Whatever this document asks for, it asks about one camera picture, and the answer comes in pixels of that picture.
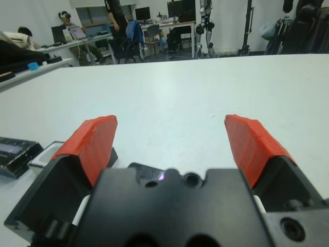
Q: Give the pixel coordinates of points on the black computer tower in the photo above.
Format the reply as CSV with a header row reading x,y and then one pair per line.
x,y
174,38

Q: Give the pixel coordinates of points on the large black monitor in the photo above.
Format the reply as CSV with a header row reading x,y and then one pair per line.
x,y
181,10

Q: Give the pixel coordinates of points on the long white desk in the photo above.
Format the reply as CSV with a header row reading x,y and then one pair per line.
x,y
77,41

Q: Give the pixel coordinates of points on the black desktop monitor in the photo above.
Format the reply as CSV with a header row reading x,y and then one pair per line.
x,y
142,13

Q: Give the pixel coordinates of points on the white side table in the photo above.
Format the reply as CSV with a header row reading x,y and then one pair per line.
x,y
38,73

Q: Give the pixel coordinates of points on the seated person with headset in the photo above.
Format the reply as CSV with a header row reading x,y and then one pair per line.
x,y
68,24

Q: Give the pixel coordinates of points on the black bag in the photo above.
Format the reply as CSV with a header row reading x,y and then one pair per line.
x,y
18,60

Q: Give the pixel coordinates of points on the tall black stand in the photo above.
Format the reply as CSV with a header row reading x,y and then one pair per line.
x,y
247,25

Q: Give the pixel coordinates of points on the person in white jacket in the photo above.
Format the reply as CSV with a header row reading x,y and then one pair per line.
x,y
27,38

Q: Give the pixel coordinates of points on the black high-back chair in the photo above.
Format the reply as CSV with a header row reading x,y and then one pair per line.
x,y
303,28

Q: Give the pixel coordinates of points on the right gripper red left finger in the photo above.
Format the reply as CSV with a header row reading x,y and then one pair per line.
x,y
95,144

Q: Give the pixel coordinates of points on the silver humanoid robot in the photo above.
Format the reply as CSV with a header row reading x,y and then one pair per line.
x,y
205,25

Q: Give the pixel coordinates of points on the white office desk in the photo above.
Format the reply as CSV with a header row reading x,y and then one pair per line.
x,y
177,23

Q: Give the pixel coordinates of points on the pale blue bag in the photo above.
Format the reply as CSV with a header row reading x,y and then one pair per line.
x,y
267,30

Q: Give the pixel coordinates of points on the white camera box base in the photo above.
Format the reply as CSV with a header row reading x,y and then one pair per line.
x,y
47,155

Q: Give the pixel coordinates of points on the black office chair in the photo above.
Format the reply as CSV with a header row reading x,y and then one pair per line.
x,y
127,50

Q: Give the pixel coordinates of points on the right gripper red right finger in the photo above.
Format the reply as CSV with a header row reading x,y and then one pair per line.
x,y
252,149

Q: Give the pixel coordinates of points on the open laptop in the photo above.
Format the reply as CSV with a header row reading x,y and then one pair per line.
x,y
77,32

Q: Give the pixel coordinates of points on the black speckled box lid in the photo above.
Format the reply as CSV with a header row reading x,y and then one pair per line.
x,y
18,154

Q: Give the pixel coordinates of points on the small blue block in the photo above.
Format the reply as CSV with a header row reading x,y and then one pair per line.
x,y
33,67

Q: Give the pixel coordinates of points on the blue jacket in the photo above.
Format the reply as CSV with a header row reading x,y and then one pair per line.
x,y
135,32

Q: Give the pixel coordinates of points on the standing person in black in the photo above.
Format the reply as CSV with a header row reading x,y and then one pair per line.
x,y
118,15

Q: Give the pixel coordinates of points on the grey chair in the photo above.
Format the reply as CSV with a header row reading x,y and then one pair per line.
x,y
153,32

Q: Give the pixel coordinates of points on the small black monitor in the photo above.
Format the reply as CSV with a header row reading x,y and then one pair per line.
x,y
57,34

